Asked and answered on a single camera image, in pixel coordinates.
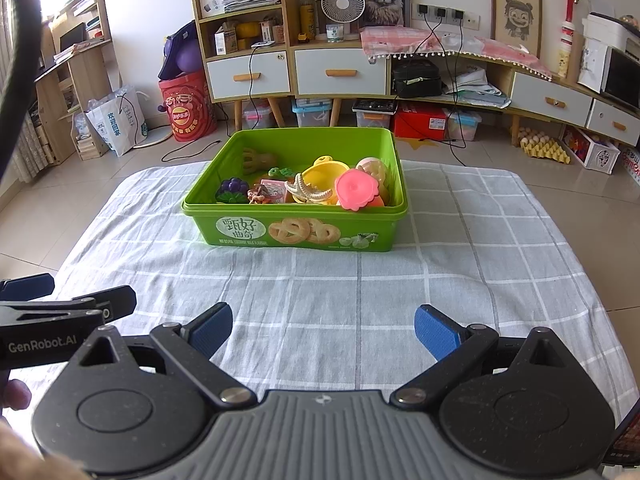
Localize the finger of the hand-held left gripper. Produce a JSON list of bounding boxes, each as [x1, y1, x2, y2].
[[0, 273, 55, 302], [0, 286, 137, 323]]

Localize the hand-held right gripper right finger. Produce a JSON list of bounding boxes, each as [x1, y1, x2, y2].
[[390, 304, 581, 408]]

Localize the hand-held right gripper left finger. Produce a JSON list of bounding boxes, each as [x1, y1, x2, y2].
[[65, 302, 258, 408]]

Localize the green plastic box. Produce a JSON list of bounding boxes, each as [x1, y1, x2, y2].
[[181, 127, 408, 255]]

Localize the purple toy grapes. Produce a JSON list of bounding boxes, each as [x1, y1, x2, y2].
[[217, 177, 250, 204]]

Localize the small pink card packet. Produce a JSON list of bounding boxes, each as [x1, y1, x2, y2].
[[260, 179, 288, 203]]

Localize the pink silicone pouch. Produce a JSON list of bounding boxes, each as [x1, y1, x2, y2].
[[335, 169, 386, 211]]

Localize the beige toy starfish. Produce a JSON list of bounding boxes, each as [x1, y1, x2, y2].
[[285, 172, 333, 204]]

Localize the orange toy pumpkin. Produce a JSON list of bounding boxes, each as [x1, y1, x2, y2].
[[252, 166, 297, 186]]

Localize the pink capsule egg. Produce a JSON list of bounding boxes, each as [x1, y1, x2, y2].
[[356, 156, 390, 186]]

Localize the beige toy antler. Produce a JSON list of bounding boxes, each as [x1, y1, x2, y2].
[[243, 148, 278, 171]]

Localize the yellow toy pot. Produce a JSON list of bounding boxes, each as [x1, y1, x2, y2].
[[300, 155, 351, 206]]

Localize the person's left hand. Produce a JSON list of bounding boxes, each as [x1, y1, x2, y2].
[[0, 379, 32, 413]]

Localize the white radiator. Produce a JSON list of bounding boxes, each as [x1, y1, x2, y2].
[[10, 125, 41, 183]]

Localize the white round floor base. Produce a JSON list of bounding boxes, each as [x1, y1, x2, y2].
[[132, 127, 173, 149]]

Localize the white shopping bag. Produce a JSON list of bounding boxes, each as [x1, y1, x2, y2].
[[85, 85, 148, 157]]

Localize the wooden bookshelf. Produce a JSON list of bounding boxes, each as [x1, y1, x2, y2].
[[30, 0, 123, 166]]

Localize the small blue-lidded storage box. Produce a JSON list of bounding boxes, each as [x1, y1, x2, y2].
[[446, 110, 483, 142]]

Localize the red flat carton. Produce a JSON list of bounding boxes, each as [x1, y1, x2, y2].
[[391, 102, 448, 142]]

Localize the yellow egg tray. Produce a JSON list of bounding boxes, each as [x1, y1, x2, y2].
[[517, 127, 572, 164]]

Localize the red printed bucket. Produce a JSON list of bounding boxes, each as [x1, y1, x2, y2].
[[159, 71, 218, 143]]

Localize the clear storage box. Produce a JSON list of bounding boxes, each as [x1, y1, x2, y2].
[[242, 105, 275, 131]]

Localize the dark brown object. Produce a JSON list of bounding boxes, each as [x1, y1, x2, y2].
[[605, 412, 640, 466]]

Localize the black-lidded storage box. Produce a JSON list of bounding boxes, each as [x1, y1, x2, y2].
[[351, 99, 398, 132]]

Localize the white red printed carton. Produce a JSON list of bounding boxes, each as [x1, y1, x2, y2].
[[560, 125, 621, 175]]

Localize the low wooden cabinet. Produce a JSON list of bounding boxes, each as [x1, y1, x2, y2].
[[290, 40, 640, 148]]

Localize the pile of folded papers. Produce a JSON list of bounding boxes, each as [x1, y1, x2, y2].
[[442, 62, 511, 109]]

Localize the black bag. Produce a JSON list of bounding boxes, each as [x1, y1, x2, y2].
[[391, 58, 443, 99]]

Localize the white blue carton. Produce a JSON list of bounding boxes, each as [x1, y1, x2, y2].
[[620, 147, 640, 183]]

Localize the white drawer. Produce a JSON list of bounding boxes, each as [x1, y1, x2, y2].
[[586, 99, 640, 147], [510, 72, 593, 127], [206, 51, 291, 103], [294, 47, 390, 97]]

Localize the pink fringed cloth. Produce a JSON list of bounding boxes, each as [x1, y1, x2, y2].
[[360, 26, 553, 81]]

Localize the white drawing sheet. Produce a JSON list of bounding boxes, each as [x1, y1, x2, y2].
[[577, 37, 608, 93]]

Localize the stack of paper cups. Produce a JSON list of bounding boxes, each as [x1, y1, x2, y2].
[[557, 22, 573, 78]]

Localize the black microwave oven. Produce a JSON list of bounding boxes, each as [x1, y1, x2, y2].
[[600, 45, 640, 106]]

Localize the yellow can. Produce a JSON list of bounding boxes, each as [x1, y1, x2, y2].
[[300, 4, 317, 41]]

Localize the framed cartoon girl picture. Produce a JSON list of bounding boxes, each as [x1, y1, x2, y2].
[[490, 0, 543, 58]]

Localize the framed cat picture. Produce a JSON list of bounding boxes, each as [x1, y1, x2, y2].
[[356, 0, 412, 28]]

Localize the white desk fan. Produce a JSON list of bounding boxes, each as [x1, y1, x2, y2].
[[321, 0, 365, 36]]

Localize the white printer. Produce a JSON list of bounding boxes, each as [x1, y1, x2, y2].
[[582, 12, 640, 53]]

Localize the black floor cable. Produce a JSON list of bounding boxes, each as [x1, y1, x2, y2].
[[162, 50, 261, 161]]

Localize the black strap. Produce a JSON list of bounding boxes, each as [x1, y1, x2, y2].
[[0, 0, 40, 186]]

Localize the white wall sockets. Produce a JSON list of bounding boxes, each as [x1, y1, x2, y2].
[[415, 2, 481, 30]]

